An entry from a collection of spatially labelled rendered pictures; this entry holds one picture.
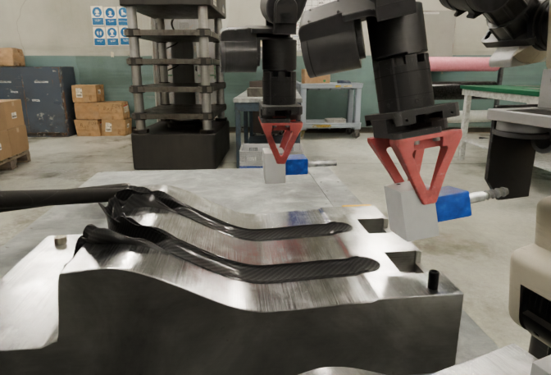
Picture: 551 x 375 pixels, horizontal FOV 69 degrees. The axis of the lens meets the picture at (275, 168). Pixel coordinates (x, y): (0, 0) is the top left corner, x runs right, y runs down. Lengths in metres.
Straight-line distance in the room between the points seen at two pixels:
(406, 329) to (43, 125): 7.31
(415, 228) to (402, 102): 0.13
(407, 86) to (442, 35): 6.70
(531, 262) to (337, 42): 0.52
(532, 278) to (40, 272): 0.73
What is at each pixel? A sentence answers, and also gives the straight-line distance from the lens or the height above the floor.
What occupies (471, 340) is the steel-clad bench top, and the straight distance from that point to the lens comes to 0.55.
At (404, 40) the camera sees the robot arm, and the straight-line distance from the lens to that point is 0.43.
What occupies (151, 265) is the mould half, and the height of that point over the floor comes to 0.93.
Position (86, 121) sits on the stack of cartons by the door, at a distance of 7.34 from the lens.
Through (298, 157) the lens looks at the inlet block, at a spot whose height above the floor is 0.95.
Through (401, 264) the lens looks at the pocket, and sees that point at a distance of 0.52.
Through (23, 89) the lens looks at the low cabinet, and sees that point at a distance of 7.63.
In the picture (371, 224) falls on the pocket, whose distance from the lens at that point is 0.61.
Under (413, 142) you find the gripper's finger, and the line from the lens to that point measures 0.41.
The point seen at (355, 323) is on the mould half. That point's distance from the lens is 0.42.
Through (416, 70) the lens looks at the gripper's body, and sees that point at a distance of 0.43.
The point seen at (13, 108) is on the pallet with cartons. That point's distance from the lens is 5.48.
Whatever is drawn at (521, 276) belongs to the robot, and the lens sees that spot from 0.82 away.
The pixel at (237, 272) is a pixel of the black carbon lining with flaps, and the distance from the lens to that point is 0.46.
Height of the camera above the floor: 1.10
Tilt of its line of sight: 14 degrees down
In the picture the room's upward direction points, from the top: straight up
